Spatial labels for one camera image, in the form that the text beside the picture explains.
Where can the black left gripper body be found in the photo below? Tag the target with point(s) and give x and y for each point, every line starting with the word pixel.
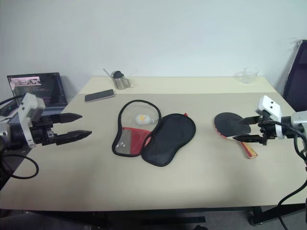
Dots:
pixel 44 130

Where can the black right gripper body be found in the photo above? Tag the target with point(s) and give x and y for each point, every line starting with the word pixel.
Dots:
pixel 267 129

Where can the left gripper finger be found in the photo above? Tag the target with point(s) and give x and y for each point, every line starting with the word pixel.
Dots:
pixel 67 118
pixel 74 137

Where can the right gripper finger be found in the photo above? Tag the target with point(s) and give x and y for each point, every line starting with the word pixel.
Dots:
pixel 247 138
pixel 250 120

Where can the black table tennis paddle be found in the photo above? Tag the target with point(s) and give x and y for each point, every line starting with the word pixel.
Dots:
pixel 226 123

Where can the black paddle case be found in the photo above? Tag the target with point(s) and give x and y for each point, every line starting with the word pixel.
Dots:
pixel 168 139

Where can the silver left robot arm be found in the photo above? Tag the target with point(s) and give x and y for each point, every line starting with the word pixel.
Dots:
pixel 6 134

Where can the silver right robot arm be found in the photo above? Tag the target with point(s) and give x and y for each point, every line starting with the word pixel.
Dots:
pixel 296 121

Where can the open laptop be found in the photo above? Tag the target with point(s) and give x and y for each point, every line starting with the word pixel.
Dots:
pixel 51 88

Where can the black smartphone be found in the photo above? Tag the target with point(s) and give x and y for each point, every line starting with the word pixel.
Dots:
pixel 99 95

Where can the black device with green light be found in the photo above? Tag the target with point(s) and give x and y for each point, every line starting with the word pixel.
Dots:
pixel 7 110

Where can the thin clear stick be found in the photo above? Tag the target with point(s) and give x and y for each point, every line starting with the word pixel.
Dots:
pixel 108 72

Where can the stainless steel cup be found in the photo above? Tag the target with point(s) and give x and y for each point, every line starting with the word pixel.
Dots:
pixel 121 82

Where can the dark fabric office chair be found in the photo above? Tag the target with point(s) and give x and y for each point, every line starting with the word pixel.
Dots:
pixel 297 72

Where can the black heart-shaped object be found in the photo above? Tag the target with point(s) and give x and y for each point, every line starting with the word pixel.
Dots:
pixel 118 74

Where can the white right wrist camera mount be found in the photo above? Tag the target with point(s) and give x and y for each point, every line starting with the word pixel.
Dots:
pixel 271 105

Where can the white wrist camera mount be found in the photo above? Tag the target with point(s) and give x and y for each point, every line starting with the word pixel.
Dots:
pixel 271 105
pixel 30 105

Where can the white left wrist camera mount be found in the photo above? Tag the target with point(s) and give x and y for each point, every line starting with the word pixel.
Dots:
pixel 30 105

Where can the black table frame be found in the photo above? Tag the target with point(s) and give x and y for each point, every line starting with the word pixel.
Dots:
pixel 257 213

